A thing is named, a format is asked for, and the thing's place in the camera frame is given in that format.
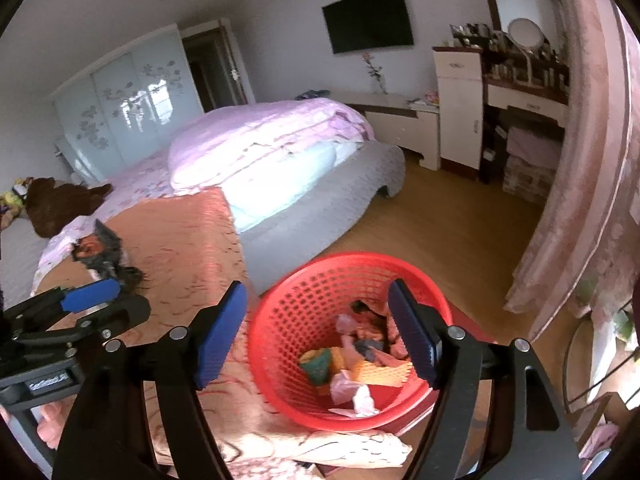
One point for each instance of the light blue pillow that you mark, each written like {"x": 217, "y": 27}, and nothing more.
{"x": 280, "y": 180}

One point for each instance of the floral glass sliding wardrobe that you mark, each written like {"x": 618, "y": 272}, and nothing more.
{"x": 125, "y": 110}

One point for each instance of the pink patterned curtain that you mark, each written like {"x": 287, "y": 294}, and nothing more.
{"x": 590, "y": 160}

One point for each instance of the patterned storage box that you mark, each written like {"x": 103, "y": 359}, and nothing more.
{"x": 527, "y": 182}

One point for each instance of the stack of books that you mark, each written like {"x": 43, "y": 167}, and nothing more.
{"x": 417, "y": 104}

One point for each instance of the pink folded quilt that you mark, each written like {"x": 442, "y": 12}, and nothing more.
{"x": 260, "y": 140}

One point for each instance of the yellow foam net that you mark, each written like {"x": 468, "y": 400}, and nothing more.
{"x": 375, "y": 372}

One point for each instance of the pink rose in vase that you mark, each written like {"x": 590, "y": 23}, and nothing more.
{"x": 375, "y": 75}

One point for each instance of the pink cartoon print cloth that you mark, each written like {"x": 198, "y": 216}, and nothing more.
{"x": 65, "y": 240}

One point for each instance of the dark wooden door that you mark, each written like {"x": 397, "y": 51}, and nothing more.
{"x": 210, "y": 70}

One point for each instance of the pink floral bed sheet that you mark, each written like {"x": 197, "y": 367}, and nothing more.
{"x": 140, "y": 180}

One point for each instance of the low white television cabinet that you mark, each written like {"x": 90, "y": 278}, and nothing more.
{"x": 400, "y": 130}

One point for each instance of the brown plush toy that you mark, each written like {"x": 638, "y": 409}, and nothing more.
{"x": 60, "y": 205}

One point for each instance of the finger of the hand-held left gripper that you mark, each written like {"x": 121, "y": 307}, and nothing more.
{"x": 90, "y": 294}
{"x": 122, "y": 312}

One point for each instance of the pink cushioned stool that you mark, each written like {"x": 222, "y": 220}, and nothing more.
{"x": 532, "y": 145}

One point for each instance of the black wall television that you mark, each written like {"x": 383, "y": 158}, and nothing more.
{"x": 367, "y": 17}

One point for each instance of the row of cosmetic bottles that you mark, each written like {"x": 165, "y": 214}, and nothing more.
{"x": 470, "y": 35}

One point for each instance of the small pink item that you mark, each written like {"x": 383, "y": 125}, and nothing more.
{"x": 431, "y": 96}

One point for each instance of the clear plastic bag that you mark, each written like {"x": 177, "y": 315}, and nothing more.
{"x": 345, "y": 325}

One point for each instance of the grey upholstered bed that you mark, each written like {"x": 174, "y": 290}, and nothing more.
{"x": 325, "y": 205}

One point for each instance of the red plastic mesh basket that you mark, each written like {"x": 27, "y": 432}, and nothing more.
{"x": 310, "y": 300}

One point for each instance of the person's left hand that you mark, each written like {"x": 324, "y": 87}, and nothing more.
{"x": 52, "y": 425}

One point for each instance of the tall white cabinet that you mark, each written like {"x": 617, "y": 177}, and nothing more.
{"x": 457, "y": 110}

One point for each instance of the round white makeup mirror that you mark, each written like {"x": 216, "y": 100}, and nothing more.
{"x": 525, "y": 35}

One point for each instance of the brown dressing table with mirror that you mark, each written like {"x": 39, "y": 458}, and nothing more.
{"x": 525, "y": 102}

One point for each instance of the black plastic bag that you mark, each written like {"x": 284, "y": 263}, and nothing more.
{"x": 100, "y": 260}

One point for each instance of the orange rose print tablecloth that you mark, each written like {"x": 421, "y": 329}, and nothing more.
{"x": 190, "y": 260}

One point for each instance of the green wrapper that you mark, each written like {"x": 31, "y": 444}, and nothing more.
{"x": 316, "y": 365}

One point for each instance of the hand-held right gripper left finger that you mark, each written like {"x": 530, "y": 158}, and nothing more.
{"x": 222, "y": 335}

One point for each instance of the yellow plush toy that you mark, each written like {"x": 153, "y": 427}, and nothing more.
{"x": 12, "y": 197}

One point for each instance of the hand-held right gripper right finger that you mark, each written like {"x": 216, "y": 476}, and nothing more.
{"x": 412, "y": 332}

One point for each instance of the white tissue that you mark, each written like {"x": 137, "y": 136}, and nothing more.
{"x": 362, "y": 402}

